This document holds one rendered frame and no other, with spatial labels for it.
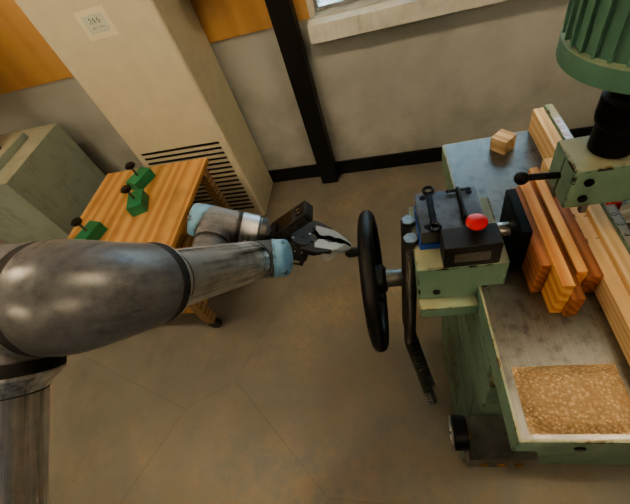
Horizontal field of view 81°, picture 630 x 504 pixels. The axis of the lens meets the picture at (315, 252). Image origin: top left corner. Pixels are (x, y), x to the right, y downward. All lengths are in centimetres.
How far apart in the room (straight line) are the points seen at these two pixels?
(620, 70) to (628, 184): 21
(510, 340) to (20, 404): 60
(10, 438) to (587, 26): 68
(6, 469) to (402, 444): 120
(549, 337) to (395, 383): 97
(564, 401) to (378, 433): 99
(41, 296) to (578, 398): 59
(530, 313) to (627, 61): 34
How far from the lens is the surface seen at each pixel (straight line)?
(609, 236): 69
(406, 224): 64
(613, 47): 47
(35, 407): 50
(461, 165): 84
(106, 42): 183
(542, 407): 57
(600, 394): 59
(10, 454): 50
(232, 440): 165
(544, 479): 150
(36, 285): 39
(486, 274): 63
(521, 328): 63
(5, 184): 224
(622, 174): 62
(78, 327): 39
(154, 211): 172
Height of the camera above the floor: 146
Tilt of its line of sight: 50 degrees down
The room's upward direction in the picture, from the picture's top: 23 degrees counter-clockwise
